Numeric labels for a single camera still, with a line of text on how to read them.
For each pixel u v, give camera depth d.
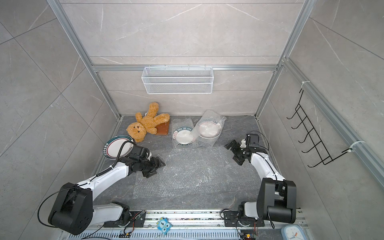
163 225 0.70
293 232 0.68
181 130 1.10
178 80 1.01
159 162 0.78
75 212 0.40
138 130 1.01
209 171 0.88
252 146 0.69
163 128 1.07
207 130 1.08
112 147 1.00
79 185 0.45
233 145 0.80
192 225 0.73
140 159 0.69
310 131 0.68
